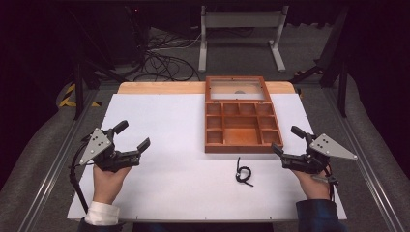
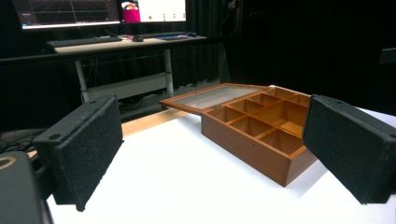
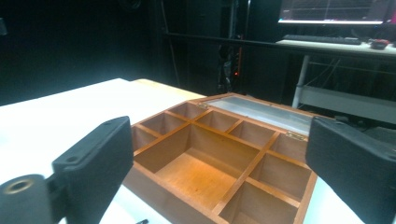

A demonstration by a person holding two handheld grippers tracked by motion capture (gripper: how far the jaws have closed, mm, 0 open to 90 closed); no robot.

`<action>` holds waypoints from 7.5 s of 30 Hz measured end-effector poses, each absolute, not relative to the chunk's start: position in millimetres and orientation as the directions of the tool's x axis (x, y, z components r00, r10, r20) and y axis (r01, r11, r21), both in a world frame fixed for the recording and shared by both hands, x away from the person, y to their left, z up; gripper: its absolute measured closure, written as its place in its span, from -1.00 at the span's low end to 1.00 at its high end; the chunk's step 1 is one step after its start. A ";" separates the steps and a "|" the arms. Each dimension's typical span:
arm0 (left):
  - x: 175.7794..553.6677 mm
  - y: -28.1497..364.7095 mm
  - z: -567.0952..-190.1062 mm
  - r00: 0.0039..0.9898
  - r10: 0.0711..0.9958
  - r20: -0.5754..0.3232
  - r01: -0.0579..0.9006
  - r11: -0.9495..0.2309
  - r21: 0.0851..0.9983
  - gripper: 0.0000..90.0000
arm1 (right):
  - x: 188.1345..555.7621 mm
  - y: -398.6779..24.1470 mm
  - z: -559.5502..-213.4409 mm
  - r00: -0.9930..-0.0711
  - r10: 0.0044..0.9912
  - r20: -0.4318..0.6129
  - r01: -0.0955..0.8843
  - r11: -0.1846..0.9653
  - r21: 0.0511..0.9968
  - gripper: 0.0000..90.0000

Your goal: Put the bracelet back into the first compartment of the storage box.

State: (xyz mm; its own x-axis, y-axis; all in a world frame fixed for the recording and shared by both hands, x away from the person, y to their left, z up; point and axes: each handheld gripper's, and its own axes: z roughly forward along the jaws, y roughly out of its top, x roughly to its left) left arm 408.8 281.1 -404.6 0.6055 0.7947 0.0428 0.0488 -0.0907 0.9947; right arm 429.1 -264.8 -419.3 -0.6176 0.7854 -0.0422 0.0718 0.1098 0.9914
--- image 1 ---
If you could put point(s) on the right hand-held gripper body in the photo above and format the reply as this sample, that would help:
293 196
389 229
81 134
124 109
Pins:
317 154

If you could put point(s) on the black tripod stand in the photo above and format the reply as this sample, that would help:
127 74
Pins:
96 64

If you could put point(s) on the white table mat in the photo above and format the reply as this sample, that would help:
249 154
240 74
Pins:
167 154

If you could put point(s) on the black metal stand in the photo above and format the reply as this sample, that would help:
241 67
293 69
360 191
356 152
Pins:
332 61

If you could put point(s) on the person's right hand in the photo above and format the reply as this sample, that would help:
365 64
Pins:
312 185

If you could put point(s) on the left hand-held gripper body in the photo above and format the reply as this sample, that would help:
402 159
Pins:
106 151

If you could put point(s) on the person's left hand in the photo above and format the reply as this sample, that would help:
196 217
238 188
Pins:
108 182

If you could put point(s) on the yellow black hazard tape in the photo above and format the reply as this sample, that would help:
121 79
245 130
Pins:
72 96

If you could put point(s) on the wooden compartment box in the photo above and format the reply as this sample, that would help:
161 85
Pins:
241 114

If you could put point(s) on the white metal stand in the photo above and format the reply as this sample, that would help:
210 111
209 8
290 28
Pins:
241 35

